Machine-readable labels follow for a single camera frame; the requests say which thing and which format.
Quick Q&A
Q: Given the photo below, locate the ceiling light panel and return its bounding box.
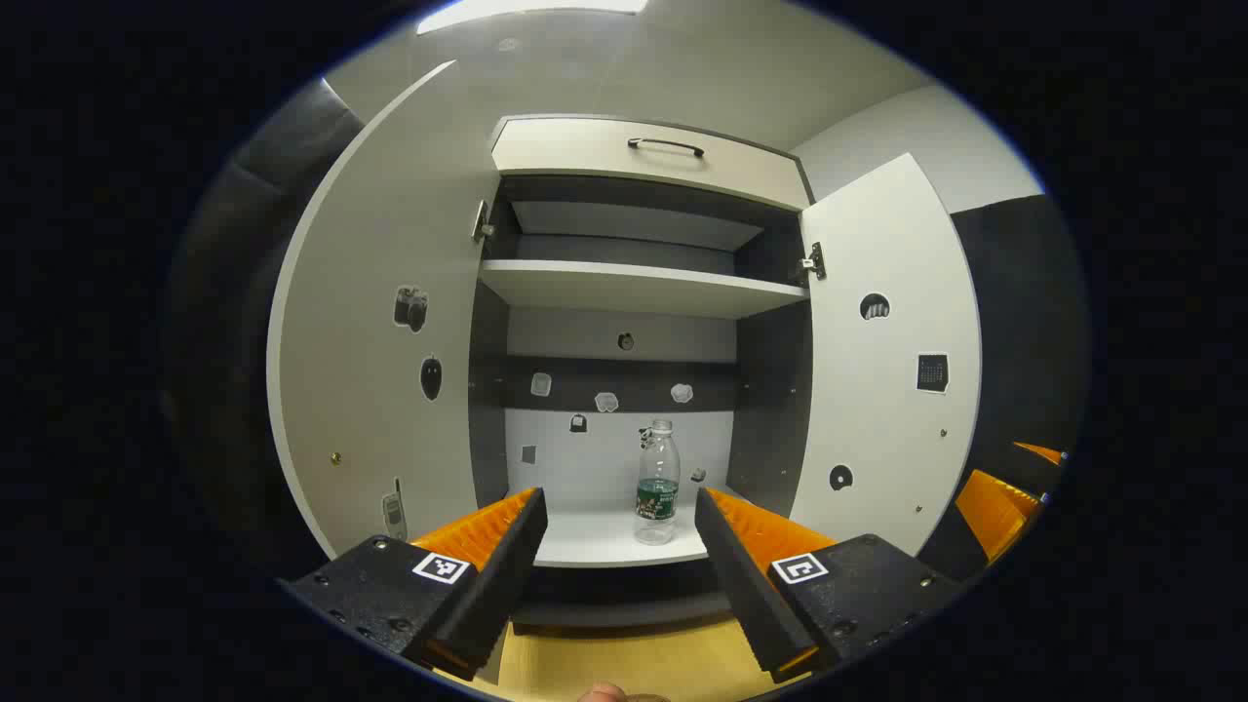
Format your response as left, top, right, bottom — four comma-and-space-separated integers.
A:
417, 0, 649, 36

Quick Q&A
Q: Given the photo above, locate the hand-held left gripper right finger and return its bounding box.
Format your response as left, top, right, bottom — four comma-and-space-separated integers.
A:
694, 486, 961, 683

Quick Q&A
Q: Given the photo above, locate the clear plastic bottle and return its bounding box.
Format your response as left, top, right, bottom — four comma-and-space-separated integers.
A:
634, 419, 682, 547

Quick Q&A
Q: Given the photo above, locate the white cabinet shelf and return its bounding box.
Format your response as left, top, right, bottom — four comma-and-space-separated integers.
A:
478, 258, 810, 320

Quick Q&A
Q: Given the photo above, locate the white cabinet drawer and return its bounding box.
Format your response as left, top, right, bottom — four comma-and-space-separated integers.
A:
490, 117, 813, 211

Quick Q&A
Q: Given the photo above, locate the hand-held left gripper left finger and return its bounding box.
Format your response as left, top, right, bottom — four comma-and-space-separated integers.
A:
278, 486, 549, 682

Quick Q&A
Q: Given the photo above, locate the white cabinet door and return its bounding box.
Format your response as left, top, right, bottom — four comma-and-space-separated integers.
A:
788, 151, 984, 559
265, 60, 508, 562

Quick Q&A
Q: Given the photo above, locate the grey and white cabinet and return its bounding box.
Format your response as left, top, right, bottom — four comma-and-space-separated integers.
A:
466, 114, 818, 630

